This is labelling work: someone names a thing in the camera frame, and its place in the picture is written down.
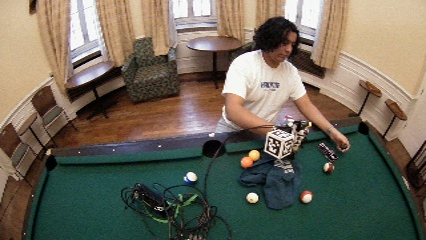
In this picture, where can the dark red striped billiard ball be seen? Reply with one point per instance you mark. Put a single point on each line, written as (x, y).
(327, 167)

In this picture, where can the yellow billiard ball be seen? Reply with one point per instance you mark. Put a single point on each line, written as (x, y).
(254, 155)

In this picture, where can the dark blue cloth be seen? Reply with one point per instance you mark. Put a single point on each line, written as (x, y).
(273, 186)

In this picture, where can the blue striped billiard ball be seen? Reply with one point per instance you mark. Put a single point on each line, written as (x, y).
(190, 178)

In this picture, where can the half-round wooden window table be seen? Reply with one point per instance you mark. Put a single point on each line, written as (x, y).
(88, 75)

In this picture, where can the dark wooden chair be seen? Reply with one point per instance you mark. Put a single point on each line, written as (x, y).
(418, 166)

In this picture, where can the white cue ball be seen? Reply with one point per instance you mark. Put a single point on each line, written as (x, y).
(251, 197)

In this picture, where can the black remote-like device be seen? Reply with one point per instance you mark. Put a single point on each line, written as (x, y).
(327, 151)

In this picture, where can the dark radiator grille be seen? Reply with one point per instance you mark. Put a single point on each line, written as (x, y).
(307, 63)

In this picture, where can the small wooden wall table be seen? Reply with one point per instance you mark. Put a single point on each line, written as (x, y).
(395, 109)
(370, 88)

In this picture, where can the orange billiard ball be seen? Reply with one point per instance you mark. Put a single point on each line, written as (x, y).
(246, 162)

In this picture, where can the green patterned armchair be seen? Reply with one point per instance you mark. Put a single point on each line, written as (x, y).
(150, 76)

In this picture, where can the black box device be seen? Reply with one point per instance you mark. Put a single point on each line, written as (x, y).
(150, 197)

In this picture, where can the green pool table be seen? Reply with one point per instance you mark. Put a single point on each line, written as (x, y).
(133, 148)

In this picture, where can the beige curtain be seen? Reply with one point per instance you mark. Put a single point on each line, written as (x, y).
(114, 30)
(230, 20)
(156, 26)
(330, 33)
(267, 11)
(54, 43)

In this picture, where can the round wooden pedestal table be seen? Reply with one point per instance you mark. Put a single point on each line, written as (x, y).
(214, 43)

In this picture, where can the white marker cube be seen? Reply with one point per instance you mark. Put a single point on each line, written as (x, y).
(278, 144)

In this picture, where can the person in white t-shirt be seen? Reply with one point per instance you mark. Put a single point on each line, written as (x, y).
(261, 83)

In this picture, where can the window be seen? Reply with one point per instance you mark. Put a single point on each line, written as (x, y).
(301, 16)
(193, 11)
(84, 30)

